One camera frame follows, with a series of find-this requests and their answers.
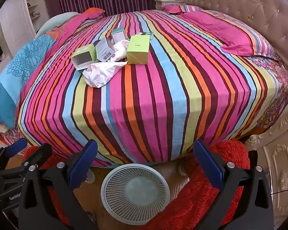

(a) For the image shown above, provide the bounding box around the white bed leg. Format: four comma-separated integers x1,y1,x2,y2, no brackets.
86,169,96,183

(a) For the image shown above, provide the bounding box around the black cable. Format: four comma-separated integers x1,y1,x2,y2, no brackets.
270,188,288,196

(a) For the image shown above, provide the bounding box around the small pink striped pillow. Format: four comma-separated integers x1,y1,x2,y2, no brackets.
162,4,202,15

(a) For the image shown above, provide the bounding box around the pale green pillow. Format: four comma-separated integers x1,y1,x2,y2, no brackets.
36,12,79,37

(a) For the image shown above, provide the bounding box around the large green box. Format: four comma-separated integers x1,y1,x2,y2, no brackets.
126,35,151,65

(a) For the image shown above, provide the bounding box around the blue patterned quilt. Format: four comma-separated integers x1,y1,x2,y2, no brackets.
0,35,56,130

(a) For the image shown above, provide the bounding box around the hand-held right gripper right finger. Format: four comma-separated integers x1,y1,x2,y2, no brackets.
193,139,275,230

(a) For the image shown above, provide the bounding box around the white wall cabinet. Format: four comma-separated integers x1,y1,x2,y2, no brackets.
0,0,49,77

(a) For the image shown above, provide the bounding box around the large pink pillow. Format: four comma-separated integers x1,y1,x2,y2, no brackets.
180,11,275,58

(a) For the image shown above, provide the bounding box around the pink and orange quilt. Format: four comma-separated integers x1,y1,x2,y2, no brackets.
46,8,105,44

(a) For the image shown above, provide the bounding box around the white plastic bag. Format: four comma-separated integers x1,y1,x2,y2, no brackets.
112,40,130,61

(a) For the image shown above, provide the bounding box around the white plastic wrapper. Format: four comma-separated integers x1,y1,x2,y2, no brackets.
83,61,128,88

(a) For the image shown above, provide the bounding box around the green and white box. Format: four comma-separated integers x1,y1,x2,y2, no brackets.
71,44,97,70

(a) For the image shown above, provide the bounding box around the cream carved nightstand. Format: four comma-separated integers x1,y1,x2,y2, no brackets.
244,101,288,230
156,0,184,10

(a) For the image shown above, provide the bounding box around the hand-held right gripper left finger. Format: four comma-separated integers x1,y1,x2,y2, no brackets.
19,139,99,230

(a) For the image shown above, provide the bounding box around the grey and white box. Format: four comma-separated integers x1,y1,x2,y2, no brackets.
94,37,116,62

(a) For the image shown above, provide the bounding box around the red fuzzy rug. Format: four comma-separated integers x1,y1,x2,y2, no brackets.
22,140,251,230

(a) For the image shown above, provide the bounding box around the white mesh wastebasket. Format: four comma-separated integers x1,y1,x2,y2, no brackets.
101,163,171,218

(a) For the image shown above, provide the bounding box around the striped bed sheet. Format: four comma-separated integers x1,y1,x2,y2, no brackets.
17,10,279,168

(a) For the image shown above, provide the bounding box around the tufted beige headboard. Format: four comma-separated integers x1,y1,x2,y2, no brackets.
182,0,288,79

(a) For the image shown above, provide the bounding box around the tall teal and white box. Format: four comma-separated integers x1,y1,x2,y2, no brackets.
110,28,125,44

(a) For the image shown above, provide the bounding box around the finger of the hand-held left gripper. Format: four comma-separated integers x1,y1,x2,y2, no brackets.
0,143,53,180
0,138,28,170

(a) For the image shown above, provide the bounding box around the floral patterned bed sheet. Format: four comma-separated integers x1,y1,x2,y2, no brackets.
245,53,288,137

